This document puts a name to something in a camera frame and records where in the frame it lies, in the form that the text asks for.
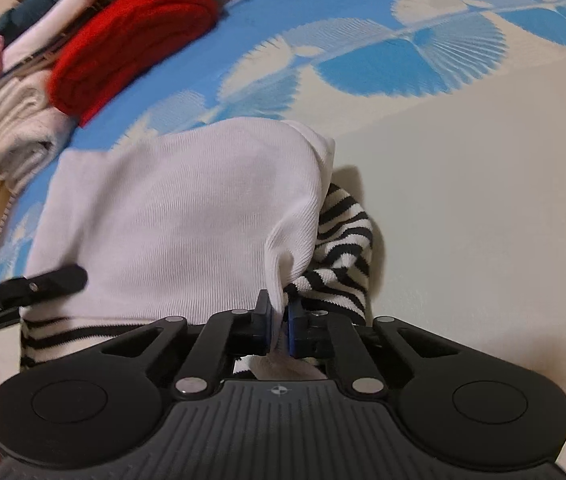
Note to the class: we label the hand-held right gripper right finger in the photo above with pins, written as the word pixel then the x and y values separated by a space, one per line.
pixel 293 327

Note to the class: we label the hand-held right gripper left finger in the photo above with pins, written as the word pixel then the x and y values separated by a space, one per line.
pixel 263 324

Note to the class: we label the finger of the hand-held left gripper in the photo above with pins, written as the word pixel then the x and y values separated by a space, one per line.
pixel 53 282

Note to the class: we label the black white striped hoodie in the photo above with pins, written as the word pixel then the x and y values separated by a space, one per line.
pixel 178 210

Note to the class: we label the cream folded blanket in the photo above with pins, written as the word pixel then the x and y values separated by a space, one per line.
pixel 15 135

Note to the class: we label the blue white patterned bed mat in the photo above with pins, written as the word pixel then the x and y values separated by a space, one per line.
pixel 438 160

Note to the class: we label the red folded blanket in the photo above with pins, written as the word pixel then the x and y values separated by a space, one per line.
pixel 133 45

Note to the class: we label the stack of folded linens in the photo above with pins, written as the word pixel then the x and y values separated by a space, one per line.
pixel 48 30

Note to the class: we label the teal shark plush toy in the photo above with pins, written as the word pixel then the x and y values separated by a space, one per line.
pixel 18 17

